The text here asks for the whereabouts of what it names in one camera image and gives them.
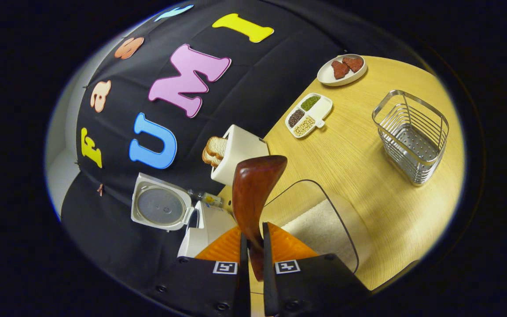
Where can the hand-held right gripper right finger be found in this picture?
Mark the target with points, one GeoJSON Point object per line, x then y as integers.
{"type": "Point", "coordinates": [269, 286]}

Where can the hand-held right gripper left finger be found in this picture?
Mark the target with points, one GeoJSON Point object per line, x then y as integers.
{"type": "Point", "coordinates": [244, 290]}

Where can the clear box of rice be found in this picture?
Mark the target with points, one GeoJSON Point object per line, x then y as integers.
{"type": "Point", "coordinates": [324, 229]}

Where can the brown wooden spoon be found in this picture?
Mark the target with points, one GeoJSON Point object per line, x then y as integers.
{"type": "Point", "coordinates": [253, 193]}

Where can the white rice cooker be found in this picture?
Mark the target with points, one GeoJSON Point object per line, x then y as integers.
{"type": "Point", "coordinates": [161, 207]}

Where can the clear plastic bottle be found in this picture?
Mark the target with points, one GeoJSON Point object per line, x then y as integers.
{"type": "Point", "coordinates": [211, 200]}

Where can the bread slice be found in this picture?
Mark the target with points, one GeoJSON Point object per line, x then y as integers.
{"type": "Point", "coordinates": [209, 158]}
{"type": "Point", "coordinates": [218, 145]}

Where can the white toaster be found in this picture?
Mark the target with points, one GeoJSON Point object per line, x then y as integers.
{"type": "Point", "coordinates": [240, 149]}

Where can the brown cloth clip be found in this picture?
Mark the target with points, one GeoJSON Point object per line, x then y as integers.
{"type": "Point", "coordinates": [100, 190]}

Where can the white divided dish of beans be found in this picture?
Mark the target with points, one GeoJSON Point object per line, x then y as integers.
{"type": "Point", "coordinates": [321, 108]}

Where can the black backdrop cloth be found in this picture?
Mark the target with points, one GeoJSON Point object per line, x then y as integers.
{"type": "Point", "coordinates": [244, 101]}

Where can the white oval plate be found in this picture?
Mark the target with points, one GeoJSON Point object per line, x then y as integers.
{"type": "Point", "coordinates": [324, 75]}

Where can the red meat slice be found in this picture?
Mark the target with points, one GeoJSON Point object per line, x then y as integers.
{"type": "Point", "coordinates": [339, 69]}
{"type": "Point", "coordinates": [354, 64]}

